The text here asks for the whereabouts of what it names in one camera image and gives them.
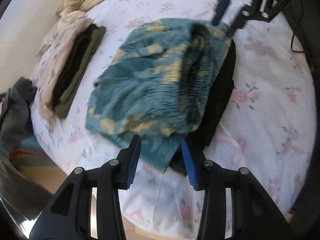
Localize teal camouflage shorts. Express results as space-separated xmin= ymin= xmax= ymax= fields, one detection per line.
xmin=85 ymin=18 xmax=232 ymax=171

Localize olive green garment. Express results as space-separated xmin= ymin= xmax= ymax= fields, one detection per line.
xmin=53 ymin=26 xmax=106 ymax=119

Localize black garment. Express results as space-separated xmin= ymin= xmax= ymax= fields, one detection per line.
xmin=53 ymin=24 xmax=97 ymax=107

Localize pink bear print garment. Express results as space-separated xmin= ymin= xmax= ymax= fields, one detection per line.
xmin=37 ymin=17 xmax=93 ymax=120

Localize black pants under shorts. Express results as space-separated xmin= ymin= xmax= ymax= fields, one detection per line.
xmin=168 ymin=39 xmax=237 ymax=177

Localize floral white bed sheet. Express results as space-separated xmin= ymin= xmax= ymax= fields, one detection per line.
xmin=31 ymin=0 xmax=316 ymax=239

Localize black plastic cover sheet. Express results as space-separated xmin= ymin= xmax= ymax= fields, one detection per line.
xmin=1 ymin=77 xmax=37 ymax=148

